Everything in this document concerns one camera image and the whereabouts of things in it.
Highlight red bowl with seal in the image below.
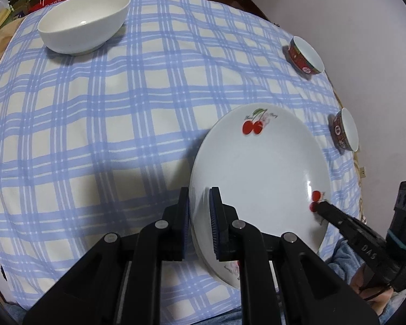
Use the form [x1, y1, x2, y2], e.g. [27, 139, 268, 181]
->
[332, 108, 359, 152]

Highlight cherry plate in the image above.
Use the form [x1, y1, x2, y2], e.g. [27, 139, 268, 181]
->
[189, 103, 331, 288]

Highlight red patterned bowl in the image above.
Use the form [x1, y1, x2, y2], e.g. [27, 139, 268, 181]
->
[288, 36, 325, 75]

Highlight plain white bowl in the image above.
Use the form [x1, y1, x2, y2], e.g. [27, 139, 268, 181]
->
[38, 0, 131, 56]

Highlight person's right hand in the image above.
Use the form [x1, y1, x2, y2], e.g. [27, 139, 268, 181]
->
[350, 264, 394, 316]

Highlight blue plaid cloth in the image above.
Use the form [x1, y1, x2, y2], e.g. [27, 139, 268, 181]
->
[0, 0, 361, 310]

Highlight left wall socket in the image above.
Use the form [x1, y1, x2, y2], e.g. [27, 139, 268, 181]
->
[359, 167, 366, 178]

